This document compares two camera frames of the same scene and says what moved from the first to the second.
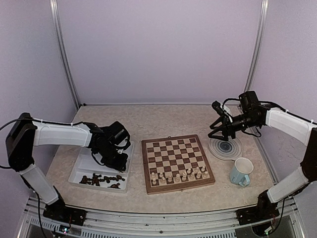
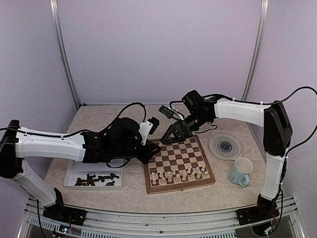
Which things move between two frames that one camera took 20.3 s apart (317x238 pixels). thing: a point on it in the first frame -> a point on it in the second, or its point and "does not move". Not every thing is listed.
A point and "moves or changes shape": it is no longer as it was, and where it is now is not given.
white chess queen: x=184 y=176 does not move
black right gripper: x=230 y=129 -> x=176 y=128
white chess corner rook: x=205 y=174 does not move
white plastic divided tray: x=86 y=173 moves or changes shape
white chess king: x=178 y=179 does not move
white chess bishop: x=154 y=180 does not move
